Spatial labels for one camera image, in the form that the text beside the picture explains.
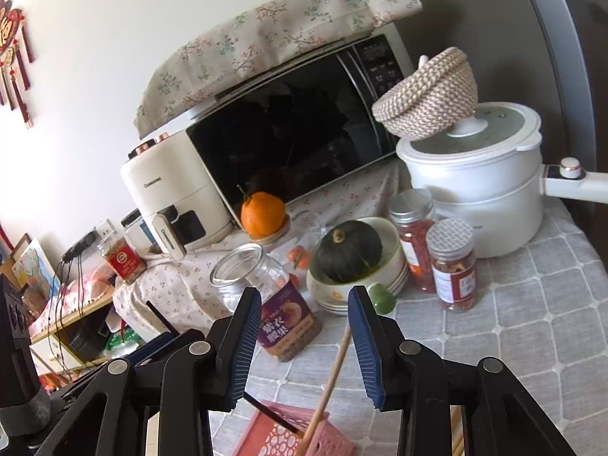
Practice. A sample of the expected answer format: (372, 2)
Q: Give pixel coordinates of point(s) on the orange tangerine fruit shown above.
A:
(261, 214)

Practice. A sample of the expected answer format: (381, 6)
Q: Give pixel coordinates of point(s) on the small red label jar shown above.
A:
(121, 257)

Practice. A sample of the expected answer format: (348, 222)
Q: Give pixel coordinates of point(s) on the dark green pumpkin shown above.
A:
(349, 252)

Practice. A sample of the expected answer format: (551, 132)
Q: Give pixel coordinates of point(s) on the white electric cooking pot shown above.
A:
(488, 170)

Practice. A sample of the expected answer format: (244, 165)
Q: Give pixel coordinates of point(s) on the black chopstick gold tip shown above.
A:
(272, 415)

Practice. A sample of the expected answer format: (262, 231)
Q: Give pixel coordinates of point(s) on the rear red spice jar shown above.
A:
(413, 214)

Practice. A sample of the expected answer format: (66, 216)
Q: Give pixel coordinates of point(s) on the front red label jar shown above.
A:
(450, 244)

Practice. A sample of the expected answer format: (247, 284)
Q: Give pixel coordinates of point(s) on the grey refrigerator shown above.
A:
(550, 55)

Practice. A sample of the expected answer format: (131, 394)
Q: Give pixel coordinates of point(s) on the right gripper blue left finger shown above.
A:
(234, 338)

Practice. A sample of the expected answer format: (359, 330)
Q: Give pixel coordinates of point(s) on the brown wooden chopstick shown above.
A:
(328, 390)

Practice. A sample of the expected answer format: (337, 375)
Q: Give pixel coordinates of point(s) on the floral beige tablecloth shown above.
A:
(181, 289)

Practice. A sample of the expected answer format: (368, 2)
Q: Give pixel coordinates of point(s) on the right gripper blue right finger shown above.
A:
(377, 339)

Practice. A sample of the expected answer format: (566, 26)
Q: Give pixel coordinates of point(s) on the black microwave oven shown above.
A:
(300, 128)

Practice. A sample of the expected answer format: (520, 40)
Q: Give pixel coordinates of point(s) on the floral cloth cover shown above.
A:
(255, 42)

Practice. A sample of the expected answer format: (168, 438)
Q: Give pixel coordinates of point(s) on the white bowl green handle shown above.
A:
(393, 271)

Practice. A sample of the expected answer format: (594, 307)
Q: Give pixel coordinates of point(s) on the woven rope basket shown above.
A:
(432, 99)

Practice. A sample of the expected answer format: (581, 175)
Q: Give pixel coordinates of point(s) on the grey checked tablecloth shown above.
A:
(541, 309)

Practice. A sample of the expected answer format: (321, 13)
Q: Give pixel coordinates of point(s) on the large purple label jar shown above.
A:
(287, 323)

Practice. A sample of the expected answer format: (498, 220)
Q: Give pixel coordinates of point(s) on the cream air fryer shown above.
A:
(175, 195)

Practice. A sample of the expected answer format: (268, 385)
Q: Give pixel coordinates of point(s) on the red chinese knot decoration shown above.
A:
(16, 56)

